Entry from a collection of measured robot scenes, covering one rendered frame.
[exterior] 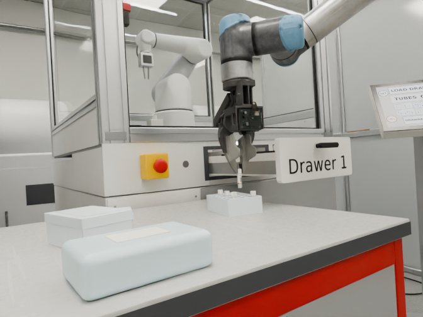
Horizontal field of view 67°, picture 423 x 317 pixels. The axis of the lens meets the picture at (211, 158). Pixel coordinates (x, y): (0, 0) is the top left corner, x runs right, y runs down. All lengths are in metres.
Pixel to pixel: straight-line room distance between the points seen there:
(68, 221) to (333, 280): 0.40
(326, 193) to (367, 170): 1.34
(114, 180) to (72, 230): 0.41
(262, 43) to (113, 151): 0.48
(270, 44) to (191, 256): 0.53
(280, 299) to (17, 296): 0.29
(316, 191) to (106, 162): 0.88
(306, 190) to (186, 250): 1.05
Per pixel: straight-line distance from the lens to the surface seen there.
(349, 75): 2.92
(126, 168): 0.93
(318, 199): 1.44
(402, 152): 2.65
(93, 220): 0.51
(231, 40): 0.77
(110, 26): 1.00
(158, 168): 0.89
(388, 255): 0.64
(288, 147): 0.80
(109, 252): 0.33
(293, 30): 0.75
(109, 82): 0.95
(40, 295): 0.38
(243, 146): 0.78
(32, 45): 4.36
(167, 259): 0.36
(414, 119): 1.61
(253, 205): 0.71
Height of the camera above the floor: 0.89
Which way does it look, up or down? level
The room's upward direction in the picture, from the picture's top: 3 degrees counter-clockwise
